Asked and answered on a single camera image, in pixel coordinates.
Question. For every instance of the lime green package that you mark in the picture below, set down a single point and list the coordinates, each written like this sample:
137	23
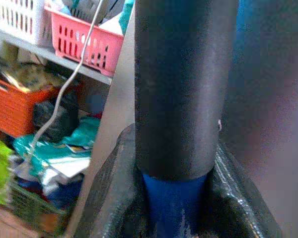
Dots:
0	171

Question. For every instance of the dark green plastic crate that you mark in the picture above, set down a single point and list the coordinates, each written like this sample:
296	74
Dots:
37	208

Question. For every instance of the grey metal shelf unit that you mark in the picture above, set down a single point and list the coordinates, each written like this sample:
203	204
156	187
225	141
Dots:
119	81

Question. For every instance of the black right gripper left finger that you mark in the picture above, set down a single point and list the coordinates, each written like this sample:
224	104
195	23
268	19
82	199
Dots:
109	193

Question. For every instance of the white plastic basket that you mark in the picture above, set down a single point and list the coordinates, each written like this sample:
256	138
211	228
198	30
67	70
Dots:
17	19

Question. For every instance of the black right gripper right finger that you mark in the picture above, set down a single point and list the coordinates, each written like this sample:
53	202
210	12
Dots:
238	198

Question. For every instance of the pink plastic basket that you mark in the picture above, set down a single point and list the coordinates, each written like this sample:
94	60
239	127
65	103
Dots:
89	42

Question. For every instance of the teal and white package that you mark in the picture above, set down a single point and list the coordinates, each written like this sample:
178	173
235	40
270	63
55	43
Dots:
59	151

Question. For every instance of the orange plastic crate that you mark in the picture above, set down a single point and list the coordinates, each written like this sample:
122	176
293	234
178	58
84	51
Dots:
12	109

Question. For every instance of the black plastic bag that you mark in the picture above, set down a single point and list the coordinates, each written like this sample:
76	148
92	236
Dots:
59	116

